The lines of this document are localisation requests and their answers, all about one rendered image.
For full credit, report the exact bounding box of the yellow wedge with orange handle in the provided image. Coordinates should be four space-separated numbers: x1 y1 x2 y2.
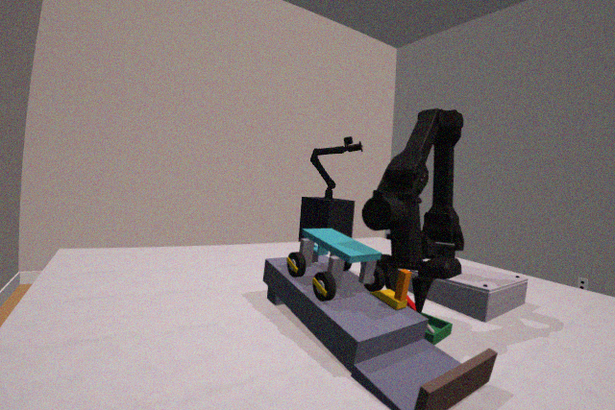
370 269 412 310

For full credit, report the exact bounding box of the red-headed pin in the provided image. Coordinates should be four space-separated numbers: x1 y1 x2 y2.
406 295 435 334

